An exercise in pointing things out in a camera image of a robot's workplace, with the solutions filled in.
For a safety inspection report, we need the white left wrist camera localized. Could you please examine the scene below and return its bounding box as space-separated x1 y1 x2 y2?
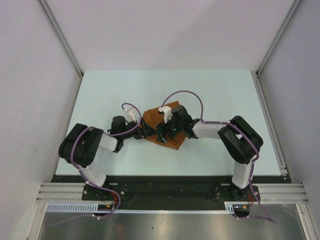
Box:
123 107 137 123

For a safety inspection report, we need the orange cloth napkin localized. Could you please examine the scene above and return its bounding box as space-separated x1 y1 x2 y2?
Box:
142 101 186 150

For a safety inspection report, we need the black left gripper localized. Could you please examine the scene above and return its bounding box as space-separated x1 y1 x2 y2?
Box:
120 117 157 140

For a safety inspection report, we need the aluminium corner post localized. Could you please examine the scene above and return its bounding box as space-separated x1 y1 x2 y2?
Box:
36 0 84 79
254 0 304 77

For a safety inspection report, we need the right aluminium corner post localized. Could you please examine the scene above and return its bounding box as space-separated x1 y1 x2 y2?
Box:
254 0 304 77

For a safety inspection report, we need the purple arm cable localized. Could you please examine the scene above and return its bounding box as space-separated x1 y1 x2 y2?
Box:
161 90 277 224
47 102 143 227

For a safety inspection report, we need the left aluminium corner post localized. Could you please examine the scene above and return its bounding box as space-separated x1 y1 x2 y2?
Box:
36 0 84 79

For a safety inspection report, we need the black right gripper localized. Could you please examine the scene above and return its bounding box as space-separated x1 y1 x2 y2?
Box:
156 114 184 144

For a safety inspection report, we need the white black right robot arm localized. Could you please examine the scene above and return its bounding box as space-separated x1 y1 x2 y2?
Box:
155 105 264 201

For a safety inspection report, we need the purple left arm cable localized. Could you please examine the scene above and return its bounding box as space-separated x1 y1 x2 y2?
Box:
47 102 143 227

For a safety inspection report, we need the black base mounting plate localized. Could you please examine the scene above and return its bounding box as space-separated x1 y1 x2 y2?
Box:
51 175 291 212

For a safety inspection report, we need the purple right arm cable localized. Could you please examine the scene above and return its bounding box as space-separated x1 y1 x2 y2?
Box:
161 90 277 224

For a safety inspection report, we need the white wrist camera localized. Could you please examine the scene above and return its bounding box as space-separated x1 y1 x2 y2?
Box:
123 107 137 123
158 105 173 124

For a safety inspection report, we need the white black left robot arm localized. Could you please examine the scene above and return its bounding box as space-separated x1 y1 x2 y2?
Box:
58 115 157 200

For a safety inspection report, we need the white slotted cable duct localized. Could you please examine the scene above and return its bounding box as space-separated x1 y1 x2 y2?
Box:
46 202 234 214

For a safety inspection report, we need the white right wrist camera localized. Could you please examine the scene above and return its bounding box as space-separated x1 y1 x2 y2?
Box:
158 105 173 124

